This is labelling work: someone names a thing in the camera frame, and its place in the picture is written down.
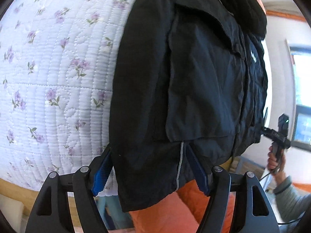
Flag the bed with floral quilted cover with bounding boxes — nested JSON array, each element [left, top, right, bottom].
[[0, 0, 146, 198]]

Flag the person's legs in orange pants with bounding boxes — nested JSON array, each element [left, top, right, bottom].
[[129, 178, 236, 233]]

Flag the dark framed window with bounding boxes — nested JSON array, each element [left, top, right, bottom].
[[287, 44, 311, 149]]

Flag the black hooded jacket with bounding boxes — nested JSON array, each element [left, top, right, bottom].
[[108, 0, 269, 213]]

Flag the person's right hand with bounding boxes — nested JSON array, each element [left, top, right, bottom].
[[267, 145, 287, 176]]

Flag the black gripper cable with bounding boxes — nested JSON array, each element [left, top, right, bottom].
[[259, 171, 304, 225]]

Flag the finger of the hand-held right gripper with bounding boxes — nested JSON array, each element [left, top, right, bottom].
[[259, 107, 271, 137]]

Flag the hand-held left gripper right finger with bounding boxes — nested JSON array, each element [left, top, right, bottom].
[[186, 144, 280, 233]]

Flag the person's right forearm grey sleeve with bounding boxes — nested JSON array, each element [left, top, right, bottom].
[[274, 175, 311, 225]]

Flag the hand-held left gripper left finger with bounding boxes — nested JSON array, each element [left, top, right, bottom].
[[25, 148, 114, 233]]

